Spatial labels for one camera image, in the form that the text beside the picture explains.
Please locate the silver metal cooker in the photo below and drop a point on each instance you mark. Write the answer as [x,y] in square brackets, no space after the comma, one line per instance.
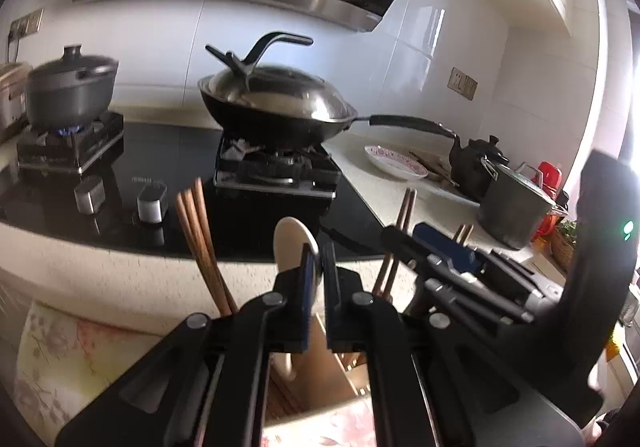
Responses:
[10,92]

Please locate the silver stove knob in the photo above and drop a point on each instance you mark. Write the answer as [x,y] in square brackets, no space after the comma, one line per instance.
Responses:
[151,202]
[90,194]

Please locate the white patterned plate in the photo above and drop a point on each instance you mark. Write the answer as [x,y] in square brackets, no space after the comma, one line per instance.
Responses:
[395,162]

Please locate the black glass gas stove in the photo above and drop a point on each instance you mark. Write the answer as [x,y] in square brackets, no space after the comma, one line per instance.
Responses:
[165,152]

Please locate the steel wok lid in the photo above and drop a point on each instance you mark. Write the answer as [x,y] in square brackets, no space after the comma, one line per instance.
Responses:
[280,97]

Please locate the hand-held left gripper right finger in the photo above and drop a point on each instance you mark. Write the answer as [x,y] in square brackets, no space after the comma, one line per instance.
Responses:
[330,299]

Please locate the grey pot with lid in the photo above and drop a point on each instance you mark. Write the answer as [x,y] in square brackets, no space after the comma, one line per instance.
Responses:
[65,97]

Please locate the steel stockpot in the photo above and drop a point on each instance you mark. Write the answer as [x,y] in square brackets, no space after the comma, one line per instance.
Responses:
[510,212]

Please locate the wicker basket with greens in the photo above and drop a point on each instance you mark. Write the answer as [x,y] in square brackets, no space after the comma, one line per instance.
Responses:
[565,247]

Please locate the red container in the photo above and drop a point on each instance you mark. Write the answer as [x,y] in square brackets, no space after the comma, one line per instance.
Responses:
[550,174]

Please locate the beige wall socket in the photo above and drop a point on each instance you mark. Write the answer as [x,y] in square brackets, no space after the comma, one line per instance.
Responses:
[462,83]
[27,23]

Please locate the black kettle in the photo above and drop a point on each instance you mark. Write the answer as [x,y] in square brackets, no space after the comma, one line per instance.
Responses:
[470,167]

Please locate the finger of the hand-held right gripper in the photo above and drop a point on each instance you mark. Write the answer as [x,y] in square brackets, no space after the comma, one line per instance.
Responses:
[450,284]
[445,244]

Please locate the floral tablecloth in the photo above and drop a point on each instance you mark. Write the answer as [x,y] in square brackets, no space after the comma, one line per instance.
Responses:
[75,367]

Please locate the black wok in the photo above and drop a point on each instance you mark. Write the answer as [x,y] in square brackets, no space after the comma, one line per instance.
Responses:
[260,123]

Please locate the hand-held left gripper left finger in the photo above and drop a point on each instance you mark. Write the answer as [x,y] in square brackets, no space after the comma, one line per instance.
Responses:
[307,299]

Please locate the white ceramic spoon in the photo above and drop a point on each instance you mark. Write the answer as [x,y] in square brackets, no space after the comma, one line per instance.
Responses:
[292,242]

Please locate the white perforated utensil holder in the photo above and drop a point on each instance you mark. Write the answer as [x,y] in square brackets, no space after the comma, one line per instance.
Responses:
[325,377]

